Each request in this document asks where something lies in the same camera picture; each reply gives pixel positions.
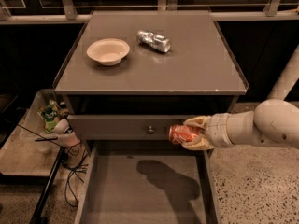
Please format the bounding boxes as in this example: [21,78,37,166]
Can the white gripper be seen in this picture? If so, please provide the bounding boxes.
[182,113,233,150]

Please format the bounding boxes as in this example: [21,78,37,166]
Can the red coke can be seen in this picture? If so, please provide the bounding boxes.
[169,125,201,144]

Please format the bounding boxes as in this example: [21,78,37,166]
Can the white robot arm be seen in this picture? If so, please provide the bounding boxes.
[182,45,299,150]

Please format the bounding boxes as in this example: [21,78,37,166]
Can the open middle drawer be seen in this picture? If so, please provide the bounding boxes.
[74,141,223,224]

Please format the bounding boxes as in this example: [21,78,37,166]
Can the grey drawer cabinet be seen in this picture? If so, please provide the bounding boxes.
[51,9,249,157]

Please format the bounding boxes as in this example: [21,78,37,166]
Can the silver crushed can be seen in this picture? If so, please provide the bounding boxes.
[136,30,171,53]

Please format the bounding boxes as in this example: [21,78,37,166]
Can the top drawer with knob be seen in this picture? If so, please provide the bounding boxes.
[68,115,192,140]

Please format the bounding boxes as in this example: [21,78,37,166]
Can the white paper bowl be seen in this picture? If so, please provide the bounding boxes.
[86,38,130,66]

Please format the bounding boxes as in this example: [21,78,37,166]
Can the metal railing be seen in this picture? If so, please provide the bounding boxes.
[0,0,299,24]

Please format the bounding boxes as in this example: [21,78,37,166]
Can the white cup in bin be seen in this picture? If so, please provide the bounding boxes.
[53,119,69,134]

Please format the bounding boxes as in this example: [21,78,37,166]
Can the green snack bag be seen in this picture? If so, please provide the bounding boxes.
[37,99,62,133]

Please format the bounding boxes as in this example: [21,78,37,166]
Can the black cables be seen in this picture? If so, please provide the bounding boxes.
[17,124,90,208]

